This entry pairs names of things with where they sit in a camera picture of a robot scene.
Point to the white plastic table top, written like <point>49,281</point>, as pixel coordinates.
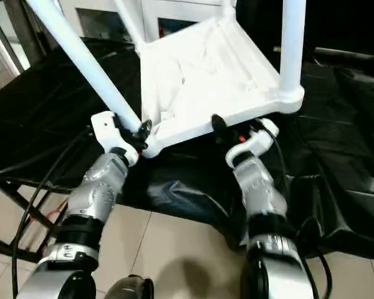
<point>205,78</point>

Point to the white plastic table leg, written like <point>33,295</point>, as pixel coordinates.
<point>291,46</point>
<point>90,62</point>
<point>229,7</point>
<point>129,21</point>

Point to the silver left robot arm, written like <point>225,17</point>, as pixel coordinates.
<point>96,193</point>

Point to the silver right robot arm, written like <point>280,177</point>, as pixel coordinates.
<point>261,193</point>

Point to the black mat cloth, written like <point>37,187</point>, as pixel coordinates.
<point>50,93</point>

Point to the white glass-door cabinet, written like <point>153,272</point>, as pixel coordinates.
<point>112,15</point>

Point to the grey metal bar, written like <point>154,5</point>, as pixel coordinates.
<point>346,54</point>

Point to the dark grey robot foot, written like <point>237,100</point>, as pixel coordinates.
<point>131,286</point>

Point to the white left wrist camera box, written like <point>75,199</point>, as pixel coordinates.
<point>107,130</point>

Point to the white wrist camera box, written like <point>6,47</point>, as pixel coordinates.
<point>258,137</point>
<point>107,130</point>

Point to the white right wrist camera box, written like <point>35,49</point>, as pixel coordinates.
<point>258,137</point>

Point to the black folding table frame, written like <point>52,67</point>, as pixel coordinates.
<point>18,205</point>

